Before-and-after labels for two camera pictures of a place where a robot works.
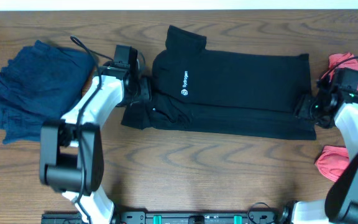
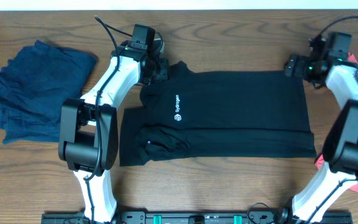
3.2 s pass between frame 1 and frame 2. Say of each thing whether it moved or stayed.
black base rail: stayed
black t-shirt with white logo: moved
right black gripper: moved
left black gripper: moved
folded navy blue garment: stayed
